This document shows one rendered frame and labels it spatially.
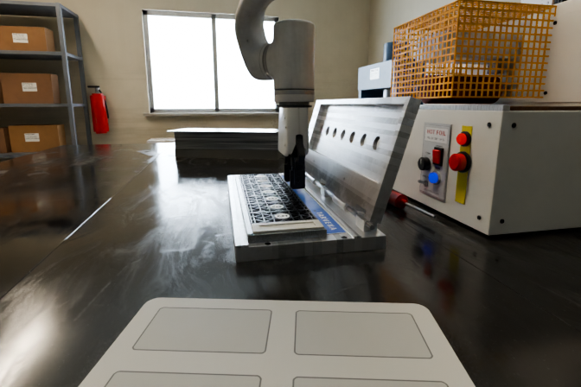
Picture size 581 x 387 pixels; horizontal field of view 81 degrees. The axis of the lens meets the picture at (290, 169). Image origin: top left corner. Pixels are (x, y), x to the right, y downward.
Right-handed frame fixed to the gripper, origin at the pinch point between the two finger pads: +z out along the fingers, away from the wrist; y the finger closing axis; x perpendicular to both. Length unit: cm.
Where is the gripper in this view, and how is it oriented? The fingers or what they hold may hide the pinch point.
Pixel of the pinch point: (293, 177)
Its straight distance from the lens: 73.4
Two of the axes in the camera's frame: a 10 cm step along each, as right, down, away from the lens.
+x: 9.8, -0.4, 2.0
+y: 2.0, 1.9, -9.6
